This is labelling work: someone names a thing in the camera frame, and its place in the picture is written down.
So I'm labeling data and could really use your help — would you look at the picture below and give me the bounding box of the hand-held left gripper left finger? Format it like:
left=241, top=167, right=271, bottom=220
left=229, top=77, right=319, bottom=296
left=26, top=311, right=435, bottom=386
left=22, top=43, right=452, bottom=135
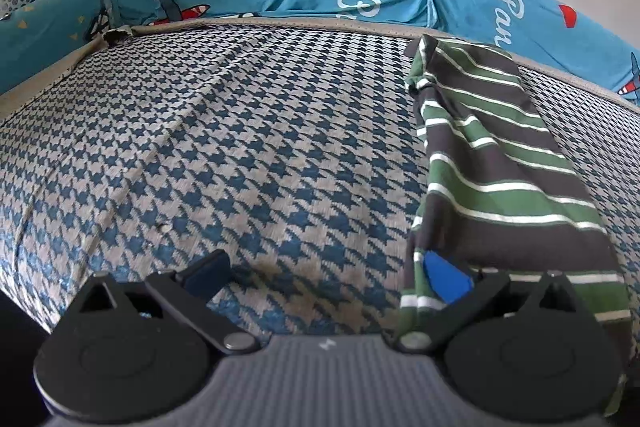
left=75, top=249, right=261, bottom=354

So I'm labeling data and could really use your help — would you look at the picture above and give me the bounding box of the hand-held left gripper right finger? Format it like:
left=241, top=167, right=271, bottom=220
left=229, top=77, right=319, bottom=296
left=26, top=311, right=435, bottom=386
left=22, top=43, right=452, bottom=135
left=397, top=252, right=596, bottom=354

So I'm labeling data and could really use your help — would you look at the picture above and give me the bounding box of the green grey striped shirt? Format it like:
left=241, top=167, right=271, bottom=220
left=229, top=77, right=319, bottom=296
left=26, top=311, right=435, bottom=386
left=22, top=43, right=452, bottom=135
left=397, top=34, right=636, bottom=418

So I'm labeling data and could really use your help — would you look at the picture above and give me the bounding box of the blue houndstooth mat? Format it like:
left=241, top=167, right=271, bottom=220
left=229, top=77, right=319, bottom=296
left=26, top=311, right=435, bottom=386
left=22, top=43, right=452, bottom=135
left=0, top=14, right=640, bottom=358

